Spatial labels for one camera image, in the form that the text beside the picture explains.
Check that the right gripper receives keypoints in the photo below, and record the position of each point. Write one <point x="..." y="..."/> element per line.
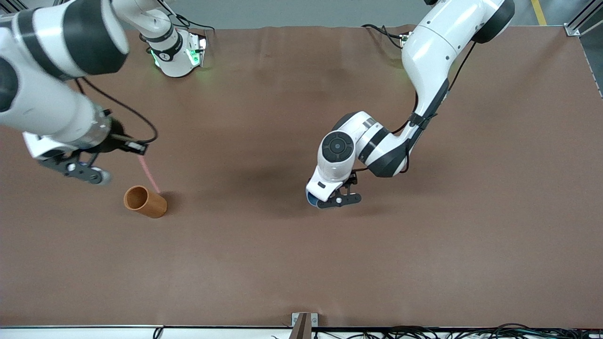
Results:
<point x="116" y="131"/>

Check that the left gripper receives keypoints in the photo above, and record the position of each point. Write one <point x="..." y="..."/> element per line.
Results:
<point x="353" y="180"/>

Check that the blue cup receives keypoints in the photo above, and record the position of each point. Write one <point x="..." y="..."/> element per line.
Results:
<point x="311" y="201"/>

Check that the pink chopstick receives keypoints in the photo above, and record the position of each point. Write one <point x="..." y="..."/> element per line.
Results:
<point x="150" y="174"/>

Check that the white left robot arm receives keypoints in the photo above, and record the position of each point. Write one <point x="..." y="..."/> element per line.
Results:
<point x="433" y="47"/>

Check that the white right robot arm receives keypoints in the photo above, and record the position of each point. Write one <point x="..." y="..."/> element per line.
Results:
<point x="47" y="103"/>

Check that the brown cylindrical cup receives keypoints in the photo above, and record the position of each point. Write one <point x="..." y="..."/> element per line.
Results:
<point x="148" y="203"/>

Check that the brown table cover sheet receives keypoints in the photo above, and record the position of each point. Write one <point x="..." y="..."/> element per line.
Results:
<point x="301" y="259"/>

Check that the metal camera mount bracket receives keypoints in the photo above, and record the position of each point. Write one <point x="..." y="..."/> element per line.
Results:
<point x="304" y="322"/>

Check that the aluminium frame post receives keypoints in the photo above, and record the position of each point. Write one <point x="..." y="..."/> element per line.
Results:
<point x="9" y="4"/>
<point x="589" y="21"/>

